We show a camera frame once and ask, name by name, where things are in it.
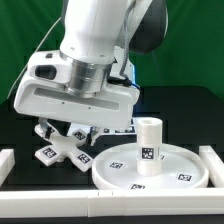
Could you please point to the white front fence bar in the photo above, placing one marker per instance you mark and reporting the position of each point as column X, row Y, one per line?
column 99, row 203

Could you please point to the white fence block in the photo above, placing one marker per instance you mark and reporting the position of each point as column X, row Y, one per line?
column 214, row 164
column 7, row 162

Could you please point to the white table base foot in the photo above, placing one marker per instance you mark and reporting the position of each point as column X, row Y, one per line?
column 62, row 147

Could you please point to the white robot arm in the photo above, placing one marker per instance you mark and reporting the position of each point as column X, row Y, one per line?
column 78, row 82

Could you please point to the white left fence block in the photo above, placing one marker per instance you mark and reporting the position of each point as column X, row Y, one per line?
column 7, row 162

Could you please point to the white round table top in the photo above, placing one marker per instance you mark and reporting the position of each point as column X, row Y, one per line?
column 116, row 168

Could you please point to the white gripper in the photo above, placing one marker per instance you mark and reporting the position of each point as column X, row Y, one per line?
column 111, row 108

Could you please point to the white right fence block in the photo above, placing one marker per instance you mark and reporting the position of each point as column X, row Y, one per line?
column 214, row 164

